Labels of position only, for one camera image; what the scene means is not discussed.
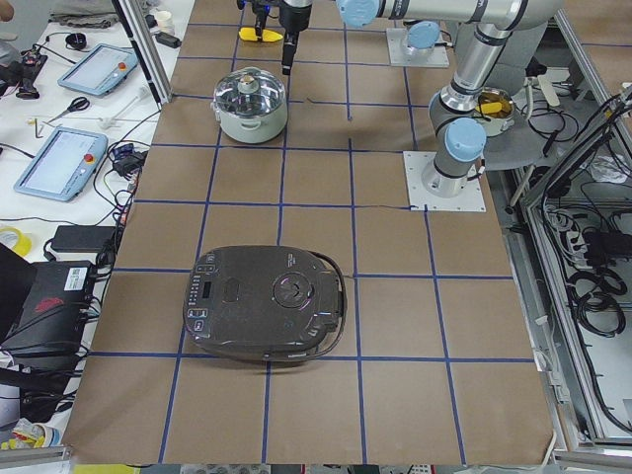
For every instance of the black rice cooker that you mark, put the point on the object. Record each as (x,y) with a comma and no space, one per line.
(265,303)

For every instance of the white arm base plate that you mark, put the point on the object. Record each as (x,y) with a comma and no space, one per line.
(429,190)
(414,48)

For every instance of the glass pot lid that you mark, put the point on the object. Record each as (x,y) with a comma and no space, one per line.
(249,93)

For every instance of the yellow tape roll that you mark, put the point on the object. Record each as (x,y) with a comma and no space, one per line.
(15,240)

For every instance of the pale green cooking pot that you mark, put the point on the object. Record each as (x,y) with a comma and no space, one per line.
(252,130)

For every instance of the black power adapter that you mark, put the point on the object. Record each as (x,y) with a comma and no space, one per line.
(81,238)

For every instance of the blue teach pendant near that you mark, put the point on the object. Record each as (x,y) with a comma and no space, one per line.
(64,164)

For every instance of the blue teach pendant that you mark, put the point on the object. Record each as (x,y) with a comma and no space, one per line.
(101,71)
(64,164)

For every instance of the black scissors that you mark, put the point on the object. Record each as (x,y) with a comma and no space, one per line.
(78,104)

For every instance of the aluminium frame post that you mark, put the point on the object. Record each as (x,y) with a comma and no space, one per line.
(135,27)

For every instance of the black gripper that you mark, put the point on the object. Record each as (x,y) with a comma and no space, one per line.
(292,17)

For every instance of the black laptop computer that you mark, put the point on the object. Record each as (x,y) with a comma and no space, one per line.
(44,305)

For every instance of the bowl with yellow items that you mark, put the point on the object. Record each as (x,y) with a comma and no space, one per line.
(495,111)

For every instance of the blue teach pendant far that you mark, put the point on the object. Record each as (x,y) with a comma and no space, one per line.
(101,71)

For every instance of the grey chair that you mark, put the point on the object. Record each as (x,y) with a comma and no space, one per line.
(534,68)

